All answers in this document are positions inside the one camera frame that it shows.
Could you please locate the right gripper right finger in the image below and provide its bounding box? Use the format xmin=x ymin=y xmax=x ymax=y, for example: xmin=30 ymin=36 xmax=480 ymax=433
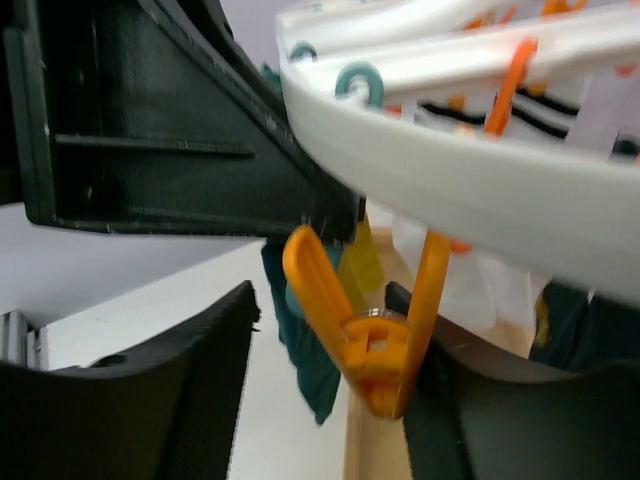
xmin=383 ymin=280 xmax=640 ymax=480

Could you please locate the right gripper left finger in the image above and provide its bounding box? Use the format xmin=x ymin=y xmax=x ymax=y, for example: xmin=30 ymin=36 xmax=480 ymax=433
xmin=1 ymin=281 xmax=260 ymax=479

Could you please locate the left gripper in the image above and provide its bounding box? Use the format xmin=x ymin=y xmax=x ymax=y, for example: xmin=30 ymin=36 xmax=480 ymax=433
xmin=1 ymin=1 xmax=364 ymax=245

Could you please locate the orange clothespin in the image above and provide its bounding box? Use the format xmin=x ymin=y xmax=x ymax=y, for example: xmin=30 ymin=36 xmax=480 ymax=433
xmin=283 ymin=226 xmax=451 ymax=420

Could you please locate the white round clip hanger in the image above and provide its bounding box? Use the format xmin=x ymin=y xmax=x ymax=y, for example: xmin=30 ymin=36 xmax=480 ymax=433
xmin=276 ymin=1 xmax=639 ymax=302

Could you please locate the wooden hanger stand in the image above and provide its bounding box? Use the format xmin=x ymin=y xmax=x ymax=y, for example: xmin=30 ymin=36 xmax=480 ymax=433
xmin=342 ymin=224 xmax=536 ymax=480

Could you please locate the dark navy patterned sock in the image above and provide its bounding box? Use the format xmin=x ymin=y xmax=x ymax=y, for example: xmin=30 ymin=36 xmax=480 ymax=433
xmin=529 ymin=280 xmax=639 ymax=372

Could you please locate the white striped sock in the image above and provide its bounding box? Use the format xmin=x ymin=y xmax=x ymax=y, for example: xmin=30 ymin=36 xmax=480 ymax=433
xmin=414 ymin=81 xmax=586 ymax=330

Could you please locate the aluminium mounting rail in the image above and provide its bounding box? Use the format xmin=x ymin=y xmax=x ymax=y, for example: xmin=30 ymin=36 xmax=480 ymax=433
xmin=0 ymin=310 xmax=49 ymax=371

